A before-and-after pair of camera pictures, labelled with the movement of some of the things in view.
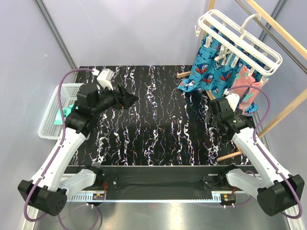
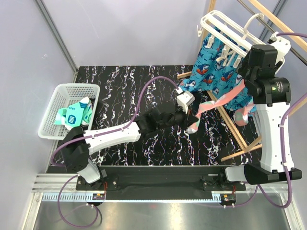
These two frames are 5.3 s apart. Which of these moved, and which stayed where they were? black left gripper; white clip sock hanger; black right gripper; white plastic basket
Moved: black left gripper; black right gripper
Stayed: white plastic basket; white clip sock hanger
